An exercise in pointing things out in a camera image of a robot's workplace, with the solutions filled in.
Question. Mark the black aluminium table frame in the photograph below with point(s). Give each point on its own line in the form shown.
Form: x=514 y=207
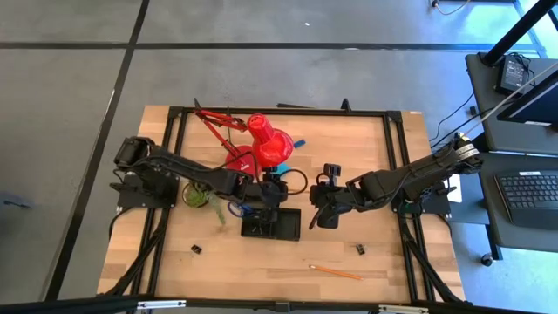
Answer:
x=349 y=112

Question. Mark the black mesh desk organizer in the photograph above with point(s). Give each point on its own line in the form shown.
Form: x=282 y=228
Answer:
x=290 y=224

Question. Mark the small black floor box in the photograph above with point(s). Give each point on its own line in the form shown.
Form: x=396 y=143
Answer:
x=473 y=110

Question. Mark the blue eraser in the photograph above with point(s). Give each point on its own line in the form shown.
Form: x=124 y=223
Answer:
x=300 y=142

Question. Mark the black metal pole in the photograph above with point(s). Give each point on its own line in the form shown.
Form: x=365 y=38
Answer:
x=519 y=30

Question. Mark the blue sticky note pad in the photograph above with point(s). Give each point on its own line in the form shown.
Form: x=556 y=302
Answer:
x=285 y=168

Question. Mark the black monitor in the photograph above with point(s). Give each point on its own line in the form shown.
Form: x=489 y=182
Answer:
x=536 y=104

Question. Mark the white paper sheet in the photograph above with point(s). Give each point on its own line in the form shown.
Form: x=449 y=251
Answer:
x=457 y=194

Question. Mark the black binder clip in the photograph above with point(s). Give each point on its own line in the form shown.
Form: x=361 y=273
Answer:
x=361 y=249
x=196 y=249

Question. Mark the potted succulent plant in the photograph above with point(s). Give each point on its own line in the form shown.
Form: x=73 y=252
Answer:
x=196 y=196

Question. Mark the dark grey desk top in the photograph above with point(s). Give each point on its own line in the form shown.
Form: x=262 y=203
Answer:
x=497 y=126

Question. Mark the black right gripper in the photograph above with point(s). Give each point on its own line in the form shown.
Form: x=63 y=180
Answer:
x=335 y=198

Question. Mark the black caster wheel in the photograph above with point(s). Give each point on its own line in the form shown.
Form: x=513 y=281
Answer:
x=487 y=260

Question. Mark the grey chair base leg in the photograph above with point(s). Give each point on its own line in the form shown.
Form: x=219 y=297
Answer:
x=15 y=202

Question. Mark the black gantry beam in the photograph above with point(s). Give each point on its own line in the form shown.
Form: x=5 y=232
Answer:
x=87 y=305

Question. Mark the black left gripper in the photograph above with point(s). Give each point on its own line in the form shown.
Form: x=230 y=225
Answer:
x=266 y=192

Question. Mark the dark grey keyboard shelf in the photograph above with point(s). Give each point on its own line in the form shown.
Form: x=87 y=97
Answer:
x=488 y=218

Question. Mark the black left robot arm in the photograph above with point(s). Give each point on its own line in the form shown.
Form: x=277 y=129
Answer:
x=183 y=168

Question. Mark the red desk lamp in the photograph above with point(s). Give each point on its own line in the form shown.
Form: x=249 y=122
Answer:
x=270 y=148

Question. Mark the yellow pencil pink eraser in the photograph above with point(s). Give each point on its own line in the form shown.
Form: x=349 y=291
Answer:
x=335 y=272

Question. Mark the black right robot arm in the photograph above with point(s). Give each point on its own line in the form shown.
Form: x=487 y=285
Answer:
x=405 y=181

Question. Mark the black keyboard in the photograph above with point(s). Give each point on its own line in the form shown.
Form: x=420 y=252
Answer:
x=527 y=196

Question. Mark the black power adapter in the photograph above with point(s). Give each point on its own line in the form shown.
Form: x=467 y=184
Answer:
x=512 y=74

